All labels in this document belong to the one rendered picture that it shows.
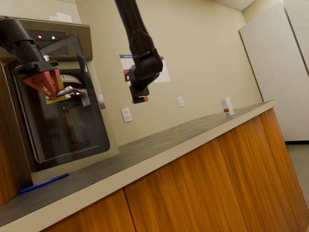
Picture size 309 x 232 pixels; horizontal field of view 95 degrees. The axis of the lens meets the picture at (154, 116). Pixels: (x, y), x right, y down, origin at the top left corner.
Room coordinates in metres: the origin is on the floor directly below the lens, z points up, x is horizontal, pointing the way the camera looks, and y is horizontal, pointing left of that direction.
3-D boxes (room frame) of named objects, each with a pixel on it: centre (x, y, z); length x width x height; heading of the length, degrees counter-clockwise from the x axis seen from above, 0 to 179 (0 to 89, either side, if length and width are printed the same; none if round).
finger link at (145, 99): (0.58, 0.05, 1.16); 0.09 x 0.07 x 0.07; 32
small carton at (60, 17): (0.58, 0.25, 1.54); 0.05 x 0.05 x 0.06; 46
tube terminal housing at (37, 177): (0.69, 0.41, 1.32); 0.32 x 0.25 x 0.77; 122
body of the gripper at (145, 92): (0.52, 0.01, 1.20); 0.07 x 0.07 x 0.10; 32
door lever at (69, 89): (0.43, 0.25, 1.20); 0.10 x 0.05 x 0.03; 81
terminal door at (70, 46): (0.47, 0.31, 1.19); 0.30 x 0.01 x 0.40; 81
